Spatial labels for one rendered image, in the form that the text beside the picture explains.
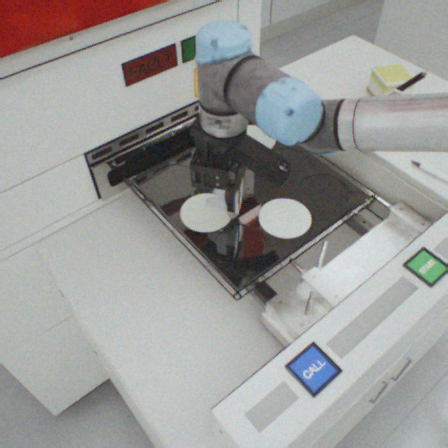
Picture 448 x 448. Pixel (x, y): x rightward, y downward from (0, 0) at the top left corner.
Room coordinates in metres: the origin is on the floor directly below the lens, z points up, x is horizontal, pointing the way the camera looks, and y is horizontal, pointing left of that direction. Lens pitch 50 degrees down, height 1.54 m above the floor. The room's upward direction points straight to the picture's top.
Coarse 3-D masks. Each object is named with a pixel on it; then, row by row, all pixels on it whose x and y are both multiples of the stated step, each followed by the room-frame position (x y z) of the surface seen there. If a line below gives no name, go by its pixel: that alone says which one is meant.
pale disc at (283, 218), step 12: (276, 204) 0.59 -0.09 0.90; (288, 204) 0.59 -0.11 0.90; (300, 204) 0.59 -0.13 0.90; (264, 216) 0.56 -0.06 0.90; (276, 216) 0.56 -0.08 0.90; (288, 216) 0.56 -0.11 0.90; (300, 216) 0.56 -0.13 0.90; (264, 228) 0.53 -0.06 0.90; (276, 228) 0.53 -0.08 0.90; (288, 228) 0.53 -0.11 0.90; (300, 228) 0.53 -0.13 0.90
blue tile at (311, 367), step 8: (312, 352) 0.25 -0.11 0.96; (304, 360) 0.24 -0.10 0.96; (312, 360) 0.24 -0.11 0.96; (320, 360) 0.24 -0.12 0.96; (296, 368) 0.23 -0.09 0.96; (304, 368) 0.23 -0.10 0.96; (312, 368) 0.23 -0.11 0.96; (320, 368) 0.23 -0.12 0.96; (328, 368) 0.23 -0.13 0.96; (304, 376) 0.22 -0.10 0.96; (312, 376) 0.22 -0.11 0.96; (320, 376) 0.22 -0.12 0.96; (328, 376) 0.22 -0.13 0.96; (312, 384) 0.21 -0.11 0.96; (320, 384) 0.21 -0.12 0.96
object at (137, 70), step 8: (168, 48) 0.79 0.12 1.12; (152, 56) 0.76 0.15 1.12; (160, 56) 0.77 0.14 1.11; (168, 56) 0.78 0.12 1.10; (128, 64) 0.73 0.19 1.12; (136, 64) 0.74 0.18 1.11; (144, 64) 0.75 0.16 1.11; (152, 64) 0.76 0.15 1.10; (160, 64) 0.77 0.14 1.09; (168, 64) 0.78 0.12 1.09; (128, 72) 0.73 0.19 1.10; (136, 72) 0.74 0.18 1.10; (144, 72) 0.75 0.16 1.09; (152, 72) 0.76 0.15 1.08; (128, 80) 0.73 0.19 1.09; (136, 80) 0.74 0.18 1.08
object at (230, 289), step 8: (128, 184) 0.64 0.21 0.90; (136, 192) 0.62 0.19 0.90; (144, 200) 0.60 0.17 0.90; (152, 208) 0.58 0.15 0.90; (160, 216) 0.55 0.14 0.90; (168, 224) 0.53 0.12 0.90; (176, 232) 0.51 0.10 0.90; (184, 240) 0.50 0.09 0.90; (192, 248) 0.48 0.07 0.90; (200, 256) 0.46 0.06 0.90; (208, 272) 0.43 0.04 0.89; (216, 272) 0.43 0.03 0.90; (216, 280) 0.41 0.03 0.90; (224, 280) 0.41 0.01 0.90; (232, 288) 0.39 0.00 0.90; (232, 296) 0.38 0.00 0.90
